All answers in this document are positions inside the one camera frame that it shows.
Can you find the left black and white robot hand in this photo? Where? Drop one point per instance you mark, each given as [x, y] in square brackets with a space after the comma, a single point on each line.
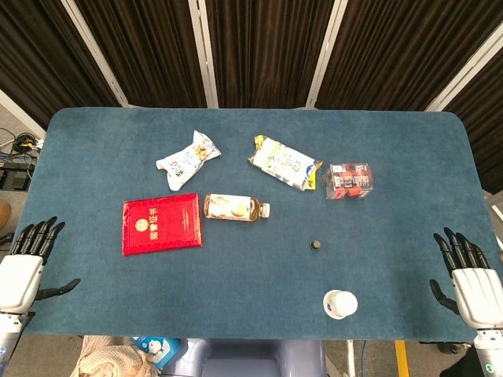
[21, 282]

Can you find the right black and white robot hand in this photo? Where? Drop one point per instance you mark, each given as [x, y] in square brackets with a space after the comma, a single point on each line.
[479, 294]

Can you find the white paper cup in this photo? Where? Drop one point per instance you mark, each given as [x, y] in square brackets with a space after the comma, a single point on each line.
[340, 304]

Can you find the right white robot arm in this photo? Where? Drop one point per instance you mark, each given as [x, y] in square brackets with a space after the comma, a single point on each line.
[489, 353]

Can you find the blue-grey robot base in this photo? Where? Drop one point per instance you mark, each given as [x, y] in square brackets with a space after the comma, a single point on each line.
[243, 357]

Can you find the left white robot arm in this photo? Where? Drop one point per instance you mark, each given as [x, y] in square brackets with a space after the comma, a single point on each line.
[8, 341]

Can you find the small black cap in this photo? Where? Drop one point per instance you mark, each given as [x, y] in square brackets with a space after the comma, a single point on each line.
[315, 245]

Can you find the small tea bottle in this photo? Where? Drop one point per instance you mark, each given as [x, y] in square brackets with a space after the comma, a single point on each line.
[232, 207]

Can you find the beige knitted cloth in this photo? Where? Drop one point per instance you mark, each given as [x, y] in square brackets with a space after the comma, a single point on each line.
[106, 359]

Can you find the white table leg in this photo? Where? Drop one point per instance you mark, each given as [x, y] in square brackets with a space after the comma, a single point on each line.
[350, 359]

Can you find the blue and white package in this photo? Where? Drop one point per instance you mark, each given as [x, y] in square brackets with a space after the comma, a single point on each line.
[157, 349]

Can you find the red certificate book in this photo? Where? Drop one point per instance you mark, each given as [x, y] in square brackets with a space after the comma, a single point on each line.
[161, 224]

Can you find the dark brown curtain panel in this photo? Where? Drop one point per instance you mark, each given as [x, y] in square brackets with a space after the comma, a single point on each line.
[267, 51]
[483, 133]
[145, 51]
[35, 51]
[401, 51]

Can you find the clear box with red contents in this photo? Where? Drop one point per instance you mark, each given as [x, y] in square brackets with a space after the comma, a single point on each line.
[349, 181]

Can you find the crumpled white snack bag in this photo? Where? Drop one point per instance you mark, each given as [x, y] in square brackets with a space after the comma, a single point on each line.
[184, 161]

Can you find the blue table cloth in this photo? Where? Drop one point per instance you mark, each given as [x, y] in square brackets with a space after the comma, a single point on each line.
[251, 275]

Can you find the white and yellow snack package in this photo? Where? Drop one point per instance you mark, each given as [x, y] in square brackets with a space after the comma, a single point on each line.
[283, 161]

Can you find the white partition post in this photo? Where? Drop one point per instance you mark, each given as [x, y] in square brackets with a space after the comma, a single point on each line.
[96, 51]
[325, 51]
[21, 112]
[204, 51]
[463, 74]

